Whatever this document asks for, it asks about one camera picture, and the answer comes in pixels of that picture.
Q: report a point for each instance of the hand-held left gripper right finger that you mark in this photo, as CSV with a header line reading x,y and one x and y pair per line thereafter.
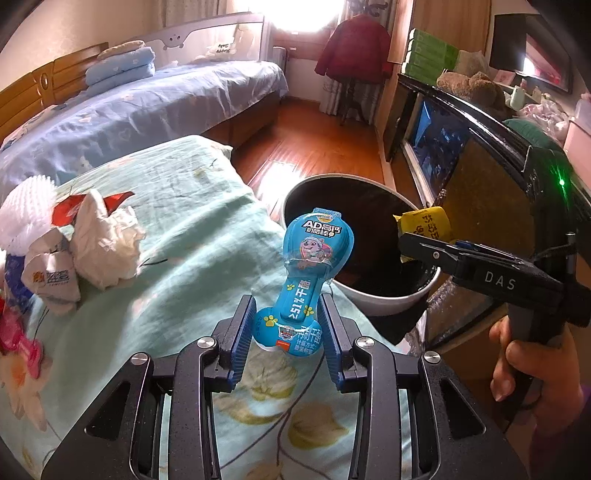
x,y
330,341

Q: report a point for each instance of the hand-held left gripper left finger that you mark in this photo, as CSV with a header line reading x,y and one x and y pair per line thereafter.
x,y
242,341

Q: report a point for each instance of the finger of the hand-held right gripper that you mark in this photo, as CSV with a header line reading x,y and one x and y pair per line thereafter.
x,y
468,245
425,251

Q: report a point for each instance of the yellow wrapper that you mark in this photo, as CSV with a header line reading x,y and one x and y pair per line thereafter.
x,y
425,221

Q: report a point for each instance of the white bin with black liner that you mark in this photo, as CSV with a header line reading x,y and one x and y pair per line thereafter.
x,y
378,302

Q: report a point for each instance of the blue snack packet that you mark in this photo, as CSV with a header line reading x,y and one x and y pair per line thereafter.
x,y
300,258

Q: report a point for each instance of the white foam fruit net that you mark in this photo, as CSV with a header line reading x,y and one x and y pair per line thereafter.
x,y
27,212

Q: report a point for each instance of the person's right hand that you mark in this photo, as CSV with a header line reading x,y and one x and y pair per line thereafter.
x,y
549,401

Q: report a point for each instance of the dark glass-door cabinet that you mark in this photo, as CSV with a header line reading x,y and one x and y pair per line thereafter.
x,y
485,184

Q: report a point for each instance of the green floral blanket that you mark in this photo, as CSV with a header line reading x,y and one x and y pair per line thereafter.
x,y
184,230

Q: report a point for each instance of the dark green round object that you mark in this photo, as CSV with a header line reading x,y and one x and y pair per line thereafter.
x,y
531,134

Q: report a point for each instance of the white storage box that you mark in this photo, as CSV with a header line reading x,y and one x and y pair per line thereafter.
x,y
579,134

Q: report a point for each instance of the pink cloth bundle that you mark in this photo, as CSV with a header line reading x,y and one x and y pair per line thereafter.
x,y
542,115

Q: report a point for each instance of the pale green bottle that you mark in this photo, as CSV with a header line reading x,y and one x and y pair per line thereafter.
x,y
517,98

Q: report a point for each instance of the brown teddy bear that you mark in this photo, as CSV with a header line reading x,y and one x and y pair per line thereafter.
x,y
475,87

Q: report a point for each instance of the crumpled white paper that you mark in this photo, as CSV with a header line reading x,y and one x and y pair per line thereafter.
x,y
111,244

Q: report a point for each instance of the dark coat stand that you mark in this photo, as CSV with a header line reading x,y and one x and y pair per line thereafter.
x,y
353,101

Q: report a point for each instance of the patterned curtain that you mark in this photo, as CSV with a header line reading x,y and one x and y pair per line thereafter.
x,y
332,97

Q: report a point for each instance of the crumpled white printed wrapper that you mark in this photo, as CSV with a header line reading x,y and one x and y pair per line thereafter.
x,y
51,277

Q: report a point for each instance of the black television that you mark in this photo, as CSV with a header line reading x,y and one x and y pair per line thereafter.
x,y
508,41

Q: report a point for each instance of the red jacket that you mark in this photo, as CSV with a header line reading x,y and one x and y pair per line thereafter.
x,y
355,46

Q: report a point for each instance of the red wrapper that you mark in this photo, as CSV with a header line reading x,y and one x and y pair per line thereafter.
x,y
64,210

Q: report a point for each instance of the pink snack packet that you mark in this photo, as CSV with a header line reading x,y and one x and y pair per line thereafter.
x,y
21,341

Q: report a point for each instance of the blue wrapper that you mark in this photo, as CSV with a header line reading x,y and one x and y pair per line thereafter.
x,y
14,272

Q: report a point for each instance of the bed with blue sheet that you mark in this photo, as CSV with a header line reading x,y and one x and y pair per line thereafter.
x,y
161,101

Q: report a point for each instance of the folded light blue quilt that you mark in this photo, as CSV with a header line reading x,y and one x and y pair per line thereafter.
x,y
120,67

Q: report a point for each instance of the small beige pillow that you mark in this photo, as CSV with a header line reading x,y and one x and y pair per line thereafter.
x,y
122,47

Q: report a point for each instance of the wooden headboard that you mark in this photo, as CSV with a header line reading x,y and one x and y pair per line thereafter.
x,y
27,87

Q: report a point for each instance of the grey bed guard rail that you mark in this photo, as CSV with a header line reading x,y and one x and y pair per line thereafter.
x,y
184,32

